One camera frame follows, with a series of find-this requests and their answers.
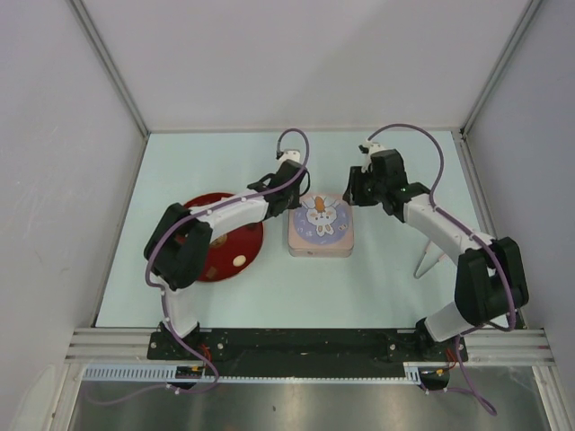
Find brown layered chocolate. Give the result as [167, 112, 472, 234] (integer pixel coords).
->
[206, 267, 217, 279]

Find red round plate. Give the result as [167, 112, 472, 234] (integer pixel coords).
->
[175, 191, 267, 283]

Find metal tin box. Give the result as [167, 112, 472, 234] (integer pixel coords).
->
[288, 243, 353, 258]

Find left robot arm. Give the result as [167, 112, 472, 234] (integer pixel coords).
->
[144, 160, 307, 359]

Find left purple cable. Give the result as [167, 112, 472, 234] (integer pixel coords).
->
[83, 128, 311, 408]

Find purple cable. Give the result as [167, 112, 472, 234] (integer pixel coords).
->
[367, 122, 516, 417]
[83, 128, 311, 408]

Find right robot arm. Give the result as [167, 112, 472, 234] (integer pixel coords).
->
[343, 144, 529, 360]

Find white oval chocolate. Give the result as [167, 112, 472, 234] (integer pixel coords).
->
[233, 255, 246, 267]

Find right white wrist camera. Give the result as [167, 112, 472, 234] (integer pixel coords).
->
[358, 140, 385, 173]

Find metal tin lid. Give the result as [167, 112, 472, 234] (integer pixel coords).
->
[287, 193, 354, 247]

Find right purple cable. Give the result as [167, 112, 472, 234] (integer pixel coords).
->
[367, 122, 516, 417]

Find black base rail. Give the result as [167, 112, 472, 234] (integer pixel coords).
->
[147, 327, 468, 390]

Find pink cat paw tongs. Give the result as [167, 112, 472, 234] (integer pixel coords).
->
[412, 240, 447, 279]

